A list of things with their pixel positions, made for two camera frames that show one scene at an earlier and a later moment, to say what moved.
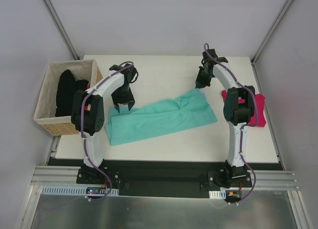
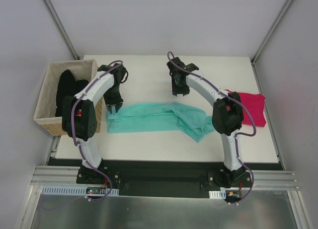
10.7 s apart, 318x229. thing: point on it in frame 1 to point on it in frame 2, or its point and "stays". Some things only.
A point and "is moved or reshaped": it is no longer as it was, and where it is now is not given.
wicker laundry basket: [44, 113] stays
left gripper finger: [117, 107] to [110, 109]
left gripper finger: [130, 105] to [118, 107]
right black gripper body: [203, 79] to [180, 89]
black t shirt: [67, 85] stays
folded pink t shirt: [260, 101] stays
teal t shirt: [187, 111] is moved or reshaped
